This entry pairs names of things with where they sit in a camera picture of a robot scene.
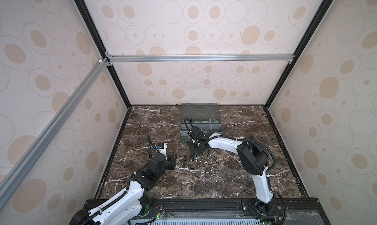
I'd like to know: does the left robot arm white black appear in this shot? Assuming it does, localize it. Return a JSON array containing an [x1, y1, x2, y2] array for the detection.
[[70, 135, 177, 225]]

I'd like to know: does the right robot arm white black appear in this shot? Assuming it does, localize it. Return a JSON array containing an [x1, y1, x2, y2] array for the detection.
[[184, 118, 276, 215]]

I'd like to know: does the clear plastic organizer box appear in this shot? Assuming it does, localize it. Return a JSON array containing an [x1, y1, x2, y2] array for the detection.
[[180, 103, 223, 144]]

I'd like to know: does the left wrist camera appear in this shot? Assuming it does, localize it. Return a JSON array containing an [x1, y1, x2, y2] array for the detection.
[[157, 143, 167, 156]]

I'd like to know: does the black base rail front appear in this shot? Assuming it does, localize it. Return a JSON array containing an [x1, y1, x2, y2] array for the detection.
[[77, 197, 330, 225]]

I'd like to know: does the horizontal aluminium rail back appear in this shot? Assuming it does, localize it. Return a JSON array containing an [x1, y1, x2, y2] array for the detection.
[[100, 53, 295, 64]]

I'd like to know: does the diagonal aluminium rail left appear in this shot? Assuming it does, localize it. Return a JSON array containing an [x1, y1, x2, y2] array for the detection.
[[1, 57, 109, 210]]

